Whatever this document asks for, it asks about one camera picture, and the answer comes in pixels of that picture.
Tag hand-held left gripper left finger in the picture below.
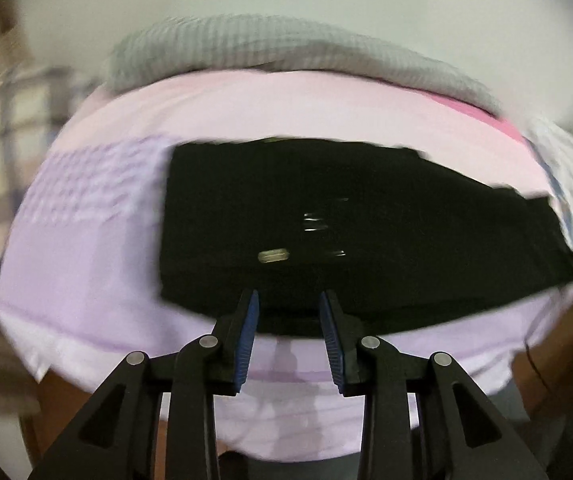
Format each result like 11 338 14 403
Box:
29 288 262 480

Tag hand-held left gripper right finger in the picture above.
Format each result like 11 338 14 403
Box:
317 289 549 480

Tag black pants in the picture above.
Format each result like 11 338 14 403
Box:
159 136 573 338

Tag person's right forearm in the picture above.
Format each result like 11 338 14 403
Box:
511 287 573 423

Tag pink purple checked bed sheet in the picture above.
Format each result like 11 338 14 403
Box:
0 67 573 463

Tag white patterned cloth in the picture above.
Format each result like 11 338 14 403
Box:
523 117 573 256

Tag plaid pillow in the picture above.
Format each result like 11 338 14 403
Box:
0 65 102 306

